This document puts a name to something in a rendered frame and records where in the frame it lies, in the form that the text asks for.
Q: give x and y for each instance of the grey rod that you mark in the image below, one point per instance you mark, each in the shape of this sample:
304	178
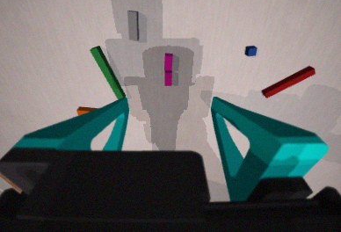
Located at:
133	25

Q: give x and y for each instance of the magenta rod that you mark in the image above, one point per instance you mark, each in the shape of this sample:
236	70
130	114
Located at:
168	62
167	78

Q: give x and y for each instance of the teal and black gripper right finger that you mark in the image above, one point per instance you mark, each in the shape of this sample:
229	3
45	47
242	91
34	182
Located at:
277	149

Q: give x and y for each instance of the orange rod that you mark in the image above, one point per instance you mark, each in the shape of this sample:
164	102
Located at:
82	110

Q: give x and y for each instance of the red rod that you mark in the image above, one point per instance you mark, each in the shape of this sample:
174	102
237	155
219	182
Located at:
289	81

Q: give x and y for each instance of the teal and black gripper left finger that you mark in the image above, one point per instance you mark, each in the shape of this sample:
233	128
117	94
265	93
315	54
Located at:
78	132

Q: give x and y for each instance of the green rod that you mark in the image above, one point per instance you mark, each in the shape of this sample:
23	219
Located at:
107	71

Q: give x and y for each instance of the small blue cube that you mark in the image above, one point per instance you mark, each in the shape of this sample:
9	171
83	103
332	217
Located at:
251	50

